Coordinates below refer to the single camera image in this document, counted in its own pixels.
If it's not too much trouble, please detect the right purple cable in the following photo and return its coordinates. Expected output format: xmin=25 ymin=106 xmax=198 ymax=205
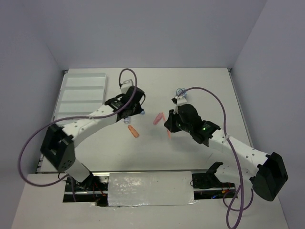
xmin=175 ymin=87 xmax=254 ymax=229

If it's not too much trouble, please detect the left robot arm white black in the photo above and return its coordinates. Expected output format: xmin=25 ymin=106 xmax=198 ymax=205
xmin=41 ymin=86 xmax=146 ymax=190

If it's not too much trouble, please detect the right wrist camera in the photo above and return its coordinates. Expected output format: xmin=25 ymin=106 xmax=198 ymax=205
xmin=172 ymin=96 xmax=187 ymax=114

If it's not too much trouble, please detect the blue paint jar far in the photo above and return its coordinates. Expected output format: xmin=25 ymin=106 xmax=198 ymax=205
xmin=176 ymin=87 xmax=187 ymax=98

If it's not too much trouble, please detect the orange plastic case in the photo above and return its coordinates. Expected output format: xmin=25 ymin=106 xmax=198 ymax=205
xmin=127 ymin=125 xmax=140 ymax=138

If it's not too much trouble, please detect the white compartment tray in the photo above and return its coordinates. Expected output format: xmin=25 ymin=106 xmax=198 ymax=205
xmin=53 ymin=73 xmax=107 ymax=120

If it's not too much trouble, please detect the clear spray bottle blue cap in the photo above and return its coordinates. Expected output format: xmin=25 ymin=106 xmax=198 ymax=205
xmin=123 ymin=116 xmax=131 ymax=124

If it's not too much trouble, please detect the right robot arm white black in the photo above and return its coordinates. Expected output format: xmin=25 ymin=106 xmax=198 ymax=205
xmin=164 ymin=97 xmax=288 ymax=201

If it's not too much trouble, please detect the orange highlighter pen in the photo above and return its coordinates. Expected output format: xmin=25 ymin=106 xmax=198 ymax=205
xmin=166 ymin=130 xmax=171 ymax=139

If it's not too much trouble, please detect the pink plastic case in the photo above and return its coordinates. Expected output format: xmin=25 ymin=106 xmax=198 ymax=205
xmin=153 ymin=112 xmax=165 ymax=125

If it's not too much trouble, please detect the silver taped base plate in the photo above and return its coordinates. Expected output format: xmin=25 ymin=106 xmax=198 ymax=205
xmin=108 ymin=171 xmax=195 ymax=207

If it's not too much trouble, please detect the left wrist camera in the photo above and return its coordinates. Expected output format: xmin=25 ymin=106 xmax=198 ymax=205
xmin=120 ymin=79 xmax=134 ymax=94

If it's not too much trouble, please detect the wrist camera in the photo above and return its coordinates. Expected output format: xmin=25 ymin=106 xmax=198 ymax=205
xmin=120 ymin=79 xmax=134 ymax=94
xmin=172 ymin=96 xmax=187 ymax=114

